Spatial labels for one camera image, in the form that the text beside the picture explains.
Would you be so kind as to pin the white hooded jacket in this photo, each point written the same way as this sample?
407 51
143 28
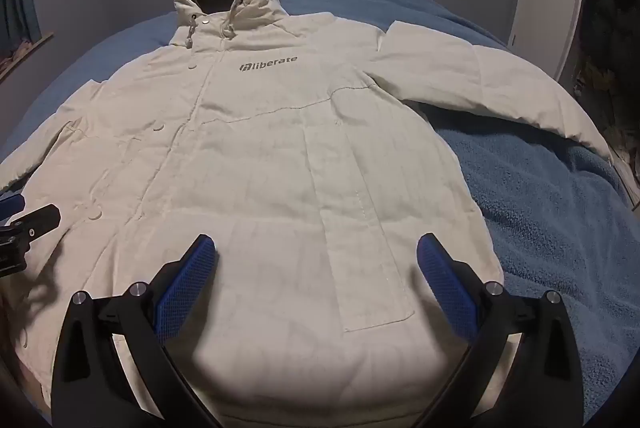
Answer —
280 168

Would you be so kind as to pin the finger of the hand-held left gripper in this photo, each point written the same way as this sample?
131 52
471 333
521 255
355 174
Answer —
35 218
10 205

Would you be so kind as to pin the dark patterned cloth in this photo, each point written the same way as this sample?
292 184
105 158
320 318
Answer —
610 58

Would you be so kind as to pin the blue fleece blanket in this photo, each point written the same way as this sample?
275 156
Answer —
525 208

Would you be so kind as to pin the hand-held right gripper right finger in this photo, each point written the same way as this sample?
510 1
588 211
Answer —
445 288

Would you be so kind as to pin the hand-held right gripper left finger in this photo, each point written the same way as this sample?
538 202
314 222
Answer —
185 288

